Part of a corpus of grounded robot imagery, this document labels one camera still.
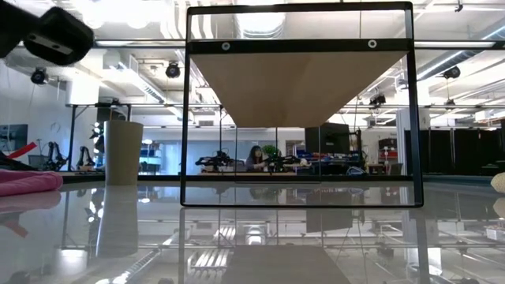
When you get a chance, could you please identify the tall beige cup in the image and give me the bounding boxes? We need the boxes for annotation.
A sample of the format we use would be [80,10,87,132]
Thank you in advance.
[103,120,144,186]

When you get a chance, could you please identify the black metal wooden-top shelf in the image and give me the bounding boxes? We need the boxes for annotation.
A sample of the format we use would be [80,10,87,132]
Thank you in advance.
[179,1,425,208]

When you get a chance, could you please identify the person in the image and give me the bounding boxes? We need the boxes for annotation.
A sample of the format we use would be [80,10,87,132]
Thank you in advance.
[245,145,267,173]

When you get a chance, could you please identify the green potted plant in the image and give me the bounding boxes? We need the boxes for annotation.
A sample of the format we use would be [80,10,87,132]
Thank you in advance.
[262,144,282,159]

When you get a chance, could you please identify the large black monitor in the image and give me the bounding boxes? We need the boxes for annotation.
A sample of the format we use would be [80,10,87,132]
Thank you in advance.
[304,122,351,155]

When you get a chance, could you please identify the black partition curtain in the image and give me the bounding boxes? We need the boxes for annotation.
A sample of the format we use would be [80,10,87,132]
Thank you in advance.
[405,128,505,177]

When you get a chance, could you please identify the pink cloth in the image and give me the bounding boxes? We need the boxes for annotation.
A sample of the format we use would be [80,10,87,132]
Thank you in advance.
[0,169,64,197]

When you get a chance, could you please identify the red flat bar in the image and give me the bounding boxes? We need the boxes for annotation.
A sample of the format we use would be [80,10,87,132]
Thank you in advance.
[6,141,39,160]

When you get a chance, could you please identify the cream rounded object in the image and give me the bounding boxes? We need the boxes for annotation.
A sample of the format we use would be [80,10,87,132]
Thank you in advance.
[490,171,505,194]

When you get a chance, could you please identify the black table edge rail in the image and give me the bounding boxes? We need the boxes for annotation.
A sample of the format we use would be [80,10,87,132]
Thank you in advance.
[58,173,505,186]

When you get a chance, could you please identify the black metal rig frame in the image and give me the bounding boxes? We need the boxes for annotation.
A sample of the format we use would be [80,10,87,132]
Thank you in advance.
[65,101,133,173]

